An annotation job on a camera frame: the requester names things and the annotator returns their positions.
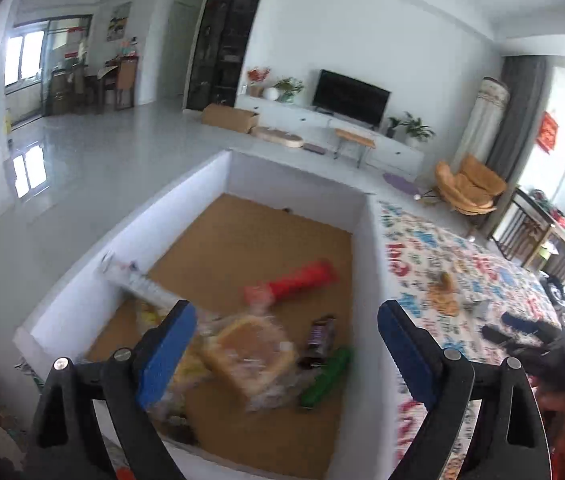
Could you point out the white tv cabinet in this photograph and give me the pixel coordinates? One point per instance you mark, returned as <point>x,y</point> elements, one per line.
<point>316,128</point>

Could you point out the round wooden board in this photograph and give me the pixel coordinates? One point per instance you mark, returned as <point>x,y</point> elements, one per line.
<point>272,135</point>

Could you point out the green potted plant right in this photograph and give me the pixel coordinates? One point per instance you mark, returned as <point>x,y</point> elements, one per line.
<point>416,131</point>

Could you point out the cardboard box on floor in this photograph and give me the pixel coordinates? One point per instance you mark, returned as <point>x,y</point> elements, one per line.
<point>230,118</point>

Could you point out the purple floor mat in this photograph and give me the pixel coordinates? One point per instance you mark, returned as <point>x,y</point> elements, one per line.
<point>401,184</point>

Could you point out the yellow snack packet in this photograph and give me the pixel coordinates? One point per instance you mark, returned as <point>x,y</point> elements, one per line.
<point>160,350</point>

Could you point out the dark wooden side table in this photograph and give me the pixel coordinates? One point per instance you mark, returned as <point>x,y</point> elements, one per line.
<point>529,236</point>

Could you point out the snickers chocolate bar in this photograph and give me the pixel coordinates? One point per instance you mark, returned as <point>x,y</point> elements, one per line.
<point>319,343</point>

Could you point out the bagged bread loaf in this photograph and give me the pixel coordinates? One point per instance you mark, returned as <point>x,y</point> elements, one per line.
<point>254,355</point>

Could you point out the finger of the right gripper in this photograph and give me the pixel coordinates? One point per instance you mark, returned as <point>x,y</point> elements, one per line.
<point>500,339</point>
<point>542,330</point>

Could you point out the potted plant with white vase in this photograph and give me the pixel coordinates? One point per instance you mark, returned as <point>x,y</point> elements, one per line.
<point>285,90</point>

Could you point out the orange lounge chair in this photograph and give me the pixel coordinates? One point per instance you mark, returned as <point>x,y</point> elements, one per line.
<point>472,191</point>

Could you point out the red flower decoration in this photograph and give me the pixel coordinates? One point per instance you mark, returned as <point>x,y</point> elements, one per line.
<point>256,80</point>

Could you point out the grey curtain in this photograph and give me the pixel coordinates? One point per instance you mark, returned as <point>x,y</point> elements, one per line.
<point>528,80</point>

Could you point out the white silver snack packet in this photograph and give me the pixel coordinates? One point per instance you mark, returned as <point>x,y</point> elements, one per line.
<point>478,308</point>

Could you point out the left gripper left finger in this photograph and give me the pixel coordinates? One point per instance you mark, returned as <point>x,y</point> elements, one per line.
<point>134,379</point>

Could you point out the white standing air conditioner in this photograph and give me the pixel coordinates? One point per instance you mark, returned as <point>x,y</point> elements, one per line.
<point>485,119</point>

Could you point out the orange candy packet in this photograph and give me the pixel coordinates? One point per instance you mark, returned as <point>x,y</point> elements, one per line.
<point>442,294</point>

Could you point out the black flat television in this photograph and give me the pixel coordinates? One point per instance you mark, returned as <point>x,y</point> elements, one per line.
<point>351,98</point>

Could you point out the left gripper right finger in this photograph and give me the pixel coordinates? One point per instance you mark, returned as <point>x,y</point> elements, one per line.
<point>442,380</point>

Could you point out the dark glass display cabinet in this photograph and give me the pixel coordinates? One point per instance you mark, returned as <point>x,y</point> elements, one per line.
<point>219,51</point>

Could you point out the green sausage snack stick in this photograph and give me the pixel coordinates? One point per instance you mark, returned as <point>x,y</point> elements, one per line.
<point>334,370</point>

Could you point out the small wooden bench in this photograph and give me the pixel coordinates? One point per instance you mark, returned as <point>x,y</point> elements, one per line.
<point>364,144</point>

